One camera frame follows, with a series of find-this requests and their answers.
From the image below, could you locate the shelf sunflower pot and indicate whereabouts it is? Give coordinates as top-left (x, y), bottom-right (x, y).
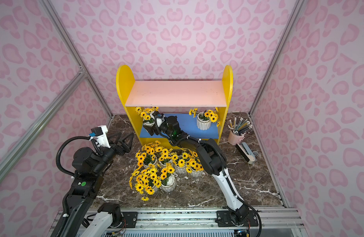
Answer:
top-left (129, 166), bottom-right (161, 202)
top-left (186, 150), bottom-right (204, 178)
top-left (189, 107), bottom-right (221, 131)
top-left (135, 106), bottom-right (159, 127)
top-left (158, 148), bottom-right (176, 168)
top-left (160, 164), bottom-right (176, 193)
top-left (135, 140), bottom-right (160, 168)
top-left (171, 151), bottom-right (190, 175)

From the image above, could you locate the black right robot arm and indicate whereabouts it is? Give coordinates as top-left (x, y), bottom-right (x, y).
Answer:
top-left (143, 111), bottom-right (263, 237)

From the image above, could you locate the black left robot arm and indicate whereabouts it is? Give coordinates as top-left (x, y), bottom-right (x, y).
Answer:
top-left (52, 132), bottom-right (134, 237)

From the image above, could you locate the yellow shelf unit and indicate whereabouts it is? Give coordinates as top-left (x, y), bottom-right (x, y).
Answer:
top-left (116, 65), bottom-right (233, 148)

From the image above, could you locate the pink pencil bucket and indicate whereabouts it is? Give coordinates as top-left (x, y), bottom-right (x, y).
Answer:
top-left (227, 131), bottom-right (245, 146)

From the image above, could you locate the bundle of pencils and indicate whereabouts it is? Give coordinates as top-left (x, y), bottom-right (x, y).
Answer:
top-left (228, 118), bottom-right (253, 136)

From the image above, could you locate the light blue stapler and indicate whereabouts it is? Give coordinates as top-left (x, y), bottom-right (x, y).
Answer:
top-left (235, 142), bottom-right (256, 165)

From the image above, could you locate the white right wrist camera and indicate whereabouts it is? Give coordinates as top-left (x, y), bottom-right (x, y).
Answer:
top-left (153, 111), bottom-right (165, 128)

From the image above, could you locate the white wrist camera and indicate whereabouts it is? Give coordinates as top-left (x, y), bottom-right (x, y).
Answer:
top-left (89, 125), bottom-right (111, 148)
top-left (153, 111), bottom-right (165, 128)

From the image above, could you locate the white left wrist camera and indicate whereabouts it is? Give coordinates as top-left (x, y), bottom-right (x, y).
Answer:
top-left (89, 125), bottom-right (111, 148)

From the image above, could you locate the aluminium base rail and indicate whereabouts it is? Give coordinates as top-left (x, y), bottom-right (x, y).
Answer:
top-left (47, 207), bottom-right (307, 237)

